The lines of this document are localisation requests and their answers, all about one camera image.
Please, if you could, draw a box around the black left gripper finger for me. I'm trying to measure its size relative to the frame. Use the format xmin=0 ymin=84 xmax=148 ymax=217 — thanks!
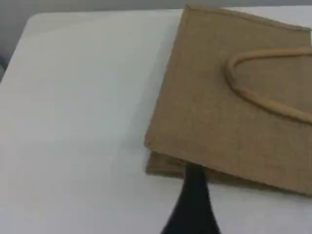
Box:
xmin=159 ymin=165 xmax=213 ymax=234

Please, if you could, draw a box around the brown jute bag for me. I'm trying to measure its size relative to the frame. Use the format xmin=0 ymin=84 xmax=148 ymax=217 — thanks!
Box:
xmin=143 ymin=4 xmax=312 ymax=197

